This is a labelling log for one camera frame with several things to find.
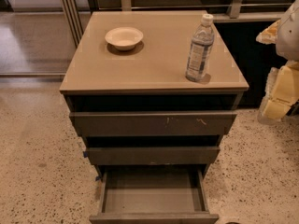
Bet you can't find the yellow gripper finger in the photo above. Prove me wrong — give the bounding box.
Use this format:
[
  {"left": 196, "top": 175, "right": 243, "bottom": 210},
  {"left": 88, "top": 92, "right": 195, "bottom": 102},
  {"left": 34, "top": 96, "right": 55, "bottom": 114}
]
[
  {"left": 256, "top": 21, "right": 280, "bottom": 45},
  {"left": 257, "top": 67, "right": 290, "bottom": 124}
]

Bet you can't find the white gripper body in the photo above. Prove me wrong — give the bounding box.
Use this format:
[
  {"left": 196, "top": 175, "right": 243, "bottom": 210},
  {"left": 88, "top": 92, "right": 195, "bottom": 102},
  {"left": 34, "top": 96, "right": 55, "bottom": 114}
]
[{"left": 274, "top": 61, "right": 299, "bottom": 106}]

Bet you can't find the clear blue plastic bottle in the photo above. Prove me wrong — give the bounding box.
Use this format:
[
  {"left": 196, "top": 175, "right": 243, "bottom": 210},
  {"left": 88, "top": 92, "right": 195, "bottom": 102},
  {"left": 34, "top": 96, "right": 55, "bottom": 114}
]
[{"left": 185, "top": 14, "right": 215, "bottom": 82}]

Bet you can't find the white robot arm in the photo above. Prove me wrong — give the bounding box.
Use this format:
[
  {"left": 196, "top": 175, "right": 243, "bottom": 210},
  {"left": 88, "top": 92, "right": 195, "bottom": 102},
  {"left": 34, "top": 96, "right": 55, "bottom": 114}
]
[{"left": 256, "top": 0, "right": 299, "bottom": 125}]

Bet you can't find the grey drawer cabinet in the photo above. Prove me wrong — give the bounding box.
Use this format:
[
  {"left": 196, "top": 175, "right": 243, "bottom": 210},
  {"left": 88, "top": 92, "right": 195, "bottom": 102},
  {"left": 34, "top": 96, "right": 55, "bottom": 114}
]
[{"left": 59, "top": 10, "right": 250, "bottom": 179}]

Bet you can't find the middle grey drawer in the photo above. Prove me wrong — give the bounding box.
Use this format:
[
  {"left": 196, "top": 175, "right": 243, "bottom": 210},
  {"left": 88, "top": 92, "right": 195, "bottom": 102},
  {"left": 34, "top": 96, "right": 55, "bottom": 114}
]
[{"left": 84, "top": 147, "right": 220, "bottom": 165}]

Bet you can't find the bottom grey open drawer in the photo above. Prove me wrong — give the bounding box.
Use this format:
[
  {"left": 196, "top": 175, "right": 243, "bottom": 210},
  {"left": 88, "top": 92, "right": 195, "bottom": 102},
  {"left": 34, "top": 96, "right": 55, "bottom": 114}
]
[{"left": 90, "top": 166, "right": 219, "bottom": 224}]

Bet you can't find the top grey drawer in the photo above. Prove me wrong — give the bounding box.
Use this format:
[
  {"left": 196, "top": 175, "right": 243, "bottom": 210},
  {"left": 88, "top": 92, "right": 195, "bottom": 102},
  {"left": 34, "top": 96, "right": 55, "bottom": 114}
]
[{"left": 70, "top": 111, "right": 236, "bottom": 137}]

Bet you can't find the white ceramic bowl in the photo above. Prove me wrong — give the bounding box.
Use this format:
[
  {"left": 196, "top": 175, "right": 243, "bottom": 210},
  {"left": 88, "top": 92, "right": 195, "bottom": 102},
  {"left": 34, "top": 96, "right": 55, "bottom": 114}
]
[{"left": 105, "top": 27, "right": 143, "bottom": 51}]

